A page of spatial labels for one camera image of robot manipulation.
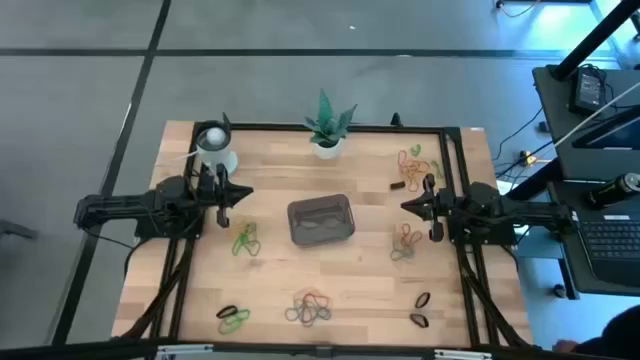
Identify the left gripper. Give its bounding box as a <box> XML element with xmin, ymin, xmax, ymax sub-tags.
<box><xmin>198</xmin><ymin>163</ymin><xmax>254</xmax><ymax>229</ymax></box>

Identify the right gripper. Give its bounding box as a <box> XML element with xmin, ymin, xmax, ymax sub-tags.
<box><xmin>401</xmin><ymin>173</ymin><xmax>457</xmax><ymax>244</ymax></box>

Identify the grey translucent plastic bin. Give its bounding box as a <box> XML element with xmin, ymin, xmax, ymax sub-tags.
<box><xmin>286</xmin><ymin>193</ymin><xmax>357</xmax><ymax>248</ymax></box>

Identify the white cylindrical table lamp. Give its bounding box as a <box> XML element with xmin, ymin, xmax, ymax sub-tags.
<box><xmin>193</xmin><ymin>118</ymin><xmax>240</xmax><ymax>177</ymax></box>

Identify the white paper sheet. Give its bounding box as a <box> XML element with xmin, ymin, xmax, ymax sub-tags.
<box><xmin>497</xmin><ymin>179</ymin><xmax>531</xmax><ymax>237</ymax></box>

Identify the potted green snake plant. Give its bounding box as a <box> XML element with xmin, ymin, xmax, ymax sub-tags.
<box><xmin>303</xmin><ymin>88</ymin><xmax>359</xmax><ymax>161</ymax></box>

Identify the black desk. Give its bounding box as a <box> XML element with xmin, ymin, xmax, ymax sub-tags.
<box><xmin>514</xmin><ymin>64</ymin><xmax>640</xmax><ymax>301</ymax></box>

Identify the black drink can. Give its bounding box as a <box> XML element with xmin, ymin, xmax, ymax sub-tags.
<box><xmin>585</xmin><ymin>172</ymin><xmax>640</xmax><ymax>211</ymax></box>

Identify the black laptop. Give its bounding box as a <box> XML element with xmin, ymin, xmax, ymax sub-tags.
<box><xmin>574</xmin><ymin>213</ymin><xmax>640</xmax><ymax>289</ymax></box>

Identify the black power adapter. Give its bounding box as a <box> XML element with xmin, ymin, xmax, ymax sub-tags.
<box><xmin>568</xmin><ymin>67</ymin><xmax>606</xmax><ymax>116</ymax></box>

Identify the black flat monitor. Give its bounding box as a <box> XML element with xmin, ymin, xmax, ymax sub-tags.
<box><xmin>571</xmin><ymin>104</ymin><xmax>640</xmax><ymax>151</ymax></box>

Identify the grey chair leg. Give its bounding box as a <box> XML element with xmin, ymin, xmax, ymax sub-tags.
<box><xmin>0</xmin><ymin>218</ymin><xmax>39</xmax><ymax>241</ymax></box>

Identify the black horizontal beam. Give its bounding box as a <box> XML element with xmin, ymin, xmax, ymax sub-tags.
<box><xmin>0</xmin><ymin>338</ymin><xmax>640</xmax><ymax>360</ymax></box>

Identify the person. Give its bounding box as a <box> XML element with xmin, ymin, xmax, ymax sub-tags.
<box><xmin>552</xmin><ymin>304</ymin><xmax>640</xmax><ymax>360</ymax></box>

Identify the black diagonal pole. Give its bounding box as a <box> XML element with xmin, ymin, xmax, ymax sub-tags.
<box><xmin>549</xmin><ymin>0</ymin><xmax>640</xmax><ymax>81</ymax></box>

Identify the black aluminium table frame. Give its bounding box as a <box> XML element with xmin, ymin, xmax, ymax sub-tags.
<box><xmin>112</xmin><ymin>112</ymin><xmax>536</xmax><ymax>351</ymax></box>

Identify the black floor cable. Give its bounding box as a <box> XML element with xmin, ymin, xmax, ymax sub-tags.
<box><xmin>492</xmin><ymin>107</ymin><xmax>546</xmax><ymax>176</ymax></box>

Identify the silver metal bracket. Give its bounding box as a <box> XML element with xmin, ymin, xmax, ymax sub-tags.
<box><xmin>433</xmin><ymin>348</ymin><xmax>494</xmax><ymax>360</ymax></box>
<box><xmin>155</xmin><ymin>343</ymin><xmax>215</xmax><ymax>360</ymax></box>

